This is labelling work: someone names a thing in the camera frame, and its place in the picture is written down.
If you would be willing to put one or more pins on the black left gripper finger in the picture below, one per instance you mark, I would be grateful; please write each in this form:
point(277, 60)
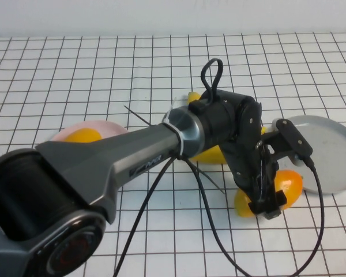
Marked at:
point(263, 209)
point(282, 199)

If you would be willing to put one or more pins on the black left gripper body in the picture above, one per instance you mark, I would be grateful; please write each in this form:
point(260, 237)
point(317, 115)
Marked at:
point(248, 167)

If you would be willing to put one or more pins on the green-tipped orange mango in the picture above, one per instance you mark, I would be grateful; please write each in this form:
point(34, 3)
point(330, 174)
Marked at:
point(289, 184)

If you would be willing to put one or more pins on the yellow plastic banana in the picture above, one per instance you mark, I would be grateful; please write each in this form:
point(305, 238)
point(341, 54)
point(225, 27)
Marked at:
point(193, 97)
point(210, 157)

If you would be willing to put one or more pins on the plain orange-yellow mango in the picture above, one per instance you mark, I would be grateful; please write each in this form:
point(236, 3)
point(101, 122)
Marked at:
point(83, 136)

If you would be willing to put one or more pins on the grey round plate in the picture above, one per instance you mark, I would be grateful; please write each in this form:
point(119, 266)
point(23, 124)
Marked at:
point(334, 150)

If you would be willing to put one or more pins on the pink round plate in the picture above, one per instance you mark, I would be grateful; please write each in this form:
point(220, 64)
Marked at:
point(109, 128)

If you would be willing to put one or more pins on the white grid tablecloth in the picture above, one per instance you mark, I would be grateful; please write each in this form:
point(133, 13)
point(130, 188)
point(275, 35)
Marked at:
point(103, 72)

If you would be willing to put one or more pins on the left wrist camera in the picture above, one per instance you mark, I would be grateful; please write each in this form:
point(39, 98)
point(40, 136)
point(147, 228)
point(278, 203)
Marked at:
point(294, 138)

